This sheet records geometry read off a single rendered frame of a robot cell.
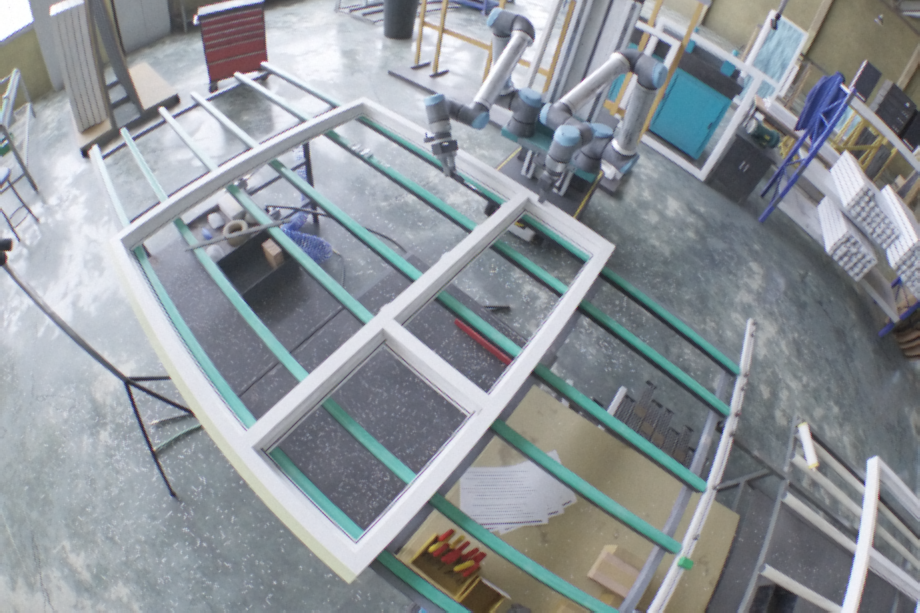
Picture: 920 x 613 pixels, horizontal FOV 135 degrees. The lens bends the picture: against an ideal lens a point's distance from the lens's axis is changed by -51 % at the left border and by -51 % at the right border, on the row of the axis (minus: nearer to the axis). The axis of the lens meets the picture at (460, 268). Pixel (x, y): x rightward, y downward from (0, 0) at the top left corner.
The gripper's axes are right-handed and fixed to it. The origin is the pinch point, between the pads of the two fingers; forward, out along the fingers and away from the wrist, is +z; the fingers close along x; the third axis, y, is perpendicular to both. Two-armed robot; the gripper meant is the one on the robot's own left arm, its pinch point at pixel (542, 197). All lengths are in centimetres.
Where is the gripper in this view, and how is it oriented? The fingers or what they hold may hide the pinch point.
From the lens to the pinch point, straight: 164.9
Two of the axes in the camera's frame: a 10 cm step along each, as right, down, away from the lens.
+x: 6.1, -5.6, 5.6
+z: -1.6, 6.1, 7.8
